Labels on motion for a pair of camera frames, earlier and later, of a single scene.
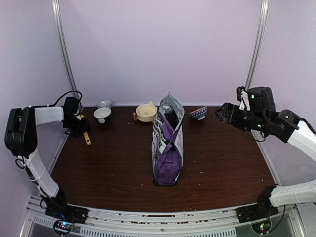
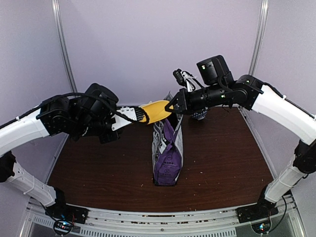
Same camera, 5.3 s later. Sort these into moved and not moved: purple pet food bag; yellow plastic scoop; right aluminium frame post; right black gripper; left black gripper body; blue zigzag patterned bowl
Moved: left black gripper body; right black gripper; yellow plastic scoop
Not moved: right aluminium frame post; purple pet food bag; blue zigzag patterned bowl
